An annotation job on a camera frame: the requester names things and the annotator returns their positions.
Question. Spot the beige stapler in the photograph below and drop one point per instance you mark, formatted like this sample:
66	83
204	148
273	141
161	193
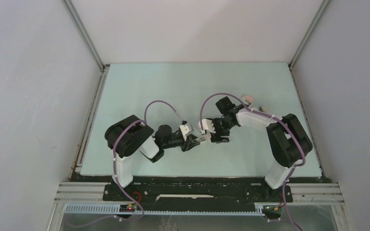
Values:
263	109

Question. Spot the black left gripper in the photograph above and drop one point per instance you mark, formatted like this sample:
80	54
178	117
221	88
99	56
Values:
189	143

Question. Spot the white staple tray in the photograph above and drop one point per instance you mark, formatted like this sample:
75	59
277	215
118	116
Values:
200	139

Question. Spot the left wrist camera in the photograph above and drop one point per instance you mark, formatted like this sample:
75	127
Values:
186	130

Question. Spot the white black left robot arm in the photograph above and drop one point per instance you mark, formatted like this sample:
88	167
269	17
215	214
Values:
132	134

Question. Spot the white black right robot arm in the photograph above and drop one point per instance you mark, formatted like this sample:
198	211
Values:
288	140

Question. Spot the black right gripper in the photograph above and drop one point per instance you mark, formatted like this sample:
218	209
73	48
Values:
216	137

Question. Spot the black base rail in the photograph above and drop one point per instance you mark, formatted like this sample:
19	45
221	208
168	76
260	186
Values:
198	194

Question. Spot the small white staple box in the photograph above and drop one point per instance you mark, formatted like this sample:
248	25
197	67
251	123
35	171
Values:
205	138

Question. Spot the aluminium frame rail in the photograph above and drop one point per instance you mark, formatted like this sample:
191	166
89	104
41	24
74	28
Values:
85	197

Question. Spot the pink stapler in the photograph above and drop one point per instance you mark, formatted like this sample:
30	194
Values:
247	99

